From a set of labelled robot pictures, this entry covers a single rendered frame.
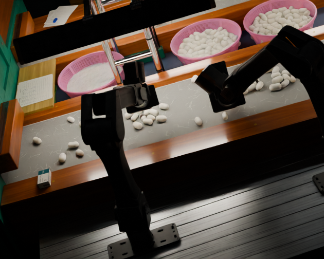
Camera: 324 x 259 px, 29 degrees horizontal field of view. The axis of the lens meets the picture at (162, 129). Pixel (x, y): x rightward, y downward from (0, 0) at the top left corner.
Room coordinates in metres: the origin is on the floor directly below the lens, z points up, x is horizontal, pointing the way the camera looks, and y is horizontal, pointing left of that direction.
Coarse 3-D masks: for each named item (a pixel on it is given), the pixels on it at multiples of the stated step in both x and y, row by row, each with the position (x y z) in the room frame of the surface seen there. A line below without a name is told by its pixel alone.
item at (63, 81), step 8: (88, 56) 2.14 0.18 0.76; (96, 56) 2.13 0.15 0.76; (104, 56) 2.12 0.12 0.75; (120, 56) 2.05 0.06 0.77; (72, 64) 2.12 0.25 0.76; (80, 64) 2.12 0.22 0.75; (88, 64) 2.13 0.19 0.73; (64, 72) 2.08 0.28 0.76; (72, 72) 2.10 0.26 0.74; (120, 72) 1.93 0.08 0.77; (64, 80) 2.05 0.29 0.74; (112, 80) 1.90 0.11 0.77; (64, 88) 2.01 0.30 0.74; (96, 88) 1.88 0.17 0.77; (104, 88) 1.89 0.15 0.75; (72, 96) 1.93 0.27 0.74
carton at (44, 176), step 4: (40, 172) 1.50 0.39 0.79; (44, 172) 1.49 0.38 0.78; (48, 172) 1.48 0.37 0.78; (40, 176) 1.48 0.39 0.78; (44, 176) 1.47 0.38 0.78; (48, 176) 1.47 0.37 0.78; (40, 180) 1.46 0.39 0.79; (44, 180) 1.45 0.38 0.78; (48, 180) 1.45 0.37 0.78; (40, 184) 1.45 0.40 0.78; (44, 184) 1.45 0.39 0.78; (48, 184) 1.44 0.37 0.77; (40, 188) 1.45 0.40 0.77
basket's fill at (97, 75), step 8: (96, 64) 2.12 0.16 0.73; (104, 64) 2.10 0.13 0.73; (80, 72) 2.10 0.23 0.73; (88, 72) 2.07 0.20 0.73; (96, 72) 2.05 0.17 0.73; (104, 72) 2.04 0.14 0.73; (72, 80) 2.06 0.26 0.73; (80, 80) 2.03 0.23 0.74; (88, 80) 2.01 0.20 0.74; (96, 80) 1.99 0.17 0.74; (104, 80) 1.97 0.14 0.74; (72, 88) 1.99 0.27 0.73; (80, 88) 1.97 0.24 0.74; (88, 88) 1.95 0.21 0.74
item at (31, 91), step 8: (32, 80) 2.07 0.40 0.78; (40, 80) 2.05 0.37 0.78; (48, 80) 2.03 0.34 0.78; (24, 88) 2.03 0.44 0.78; (32, 88) 2.01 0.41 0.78; (40, 88) 1.99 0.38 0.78; (48, 88) 1.97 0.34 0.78; (16, 96) 1.99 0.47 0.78; (24, 96) 1.98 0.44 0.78; (32, 96) 1.96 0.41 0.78; (40, 96) 1.94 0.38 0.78; (48, 96) 1.92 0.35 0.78; (24, 104) 1.92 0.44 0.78
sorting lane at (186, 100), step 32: (160, 96) 1.74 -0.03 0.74; (192, 96) 1.68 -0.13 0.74; (256, 96) 1.57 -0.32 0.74; (288, 96) 1.52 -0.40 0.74; (32, 128) 1.81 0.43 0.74; (64, 128) 1.75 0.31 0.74; (128, 128) 1.63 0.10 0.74; (160, 128) 1.57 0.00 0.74; (192, 128) 1.52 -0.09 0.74; (32, 160) 1.63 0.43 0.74
